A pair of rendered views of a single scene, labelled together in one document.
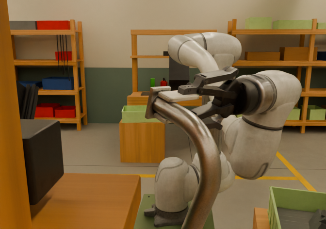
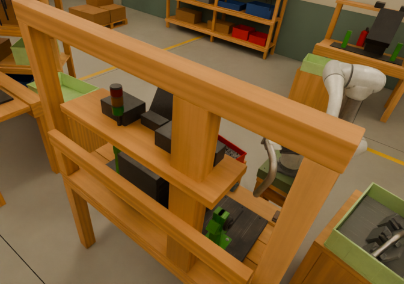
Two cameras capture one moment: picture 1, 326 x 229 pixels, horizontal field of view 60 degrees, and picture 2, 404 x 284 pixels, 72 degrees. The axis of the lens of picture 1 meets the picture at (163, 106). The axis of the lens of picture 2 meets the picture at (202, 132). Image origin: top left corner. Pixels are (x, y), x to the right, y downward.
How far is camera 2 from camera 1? 0.76 m
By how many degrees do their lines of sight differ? 35
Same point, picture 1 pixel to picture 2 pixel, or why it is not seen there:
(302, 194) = (395, 199)
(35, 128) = (219, 148)
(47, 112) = (243, 35)
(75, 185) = (226, 161)
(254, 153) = not seen: hidden behind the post
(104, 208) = (230, 173)
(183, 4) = not seen: outside the picture
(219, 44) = (362, 79)
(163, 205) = (283, 162)
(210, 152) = (272, 170)
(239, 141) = not seen: hidden behind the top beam
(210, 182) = (269, 179)
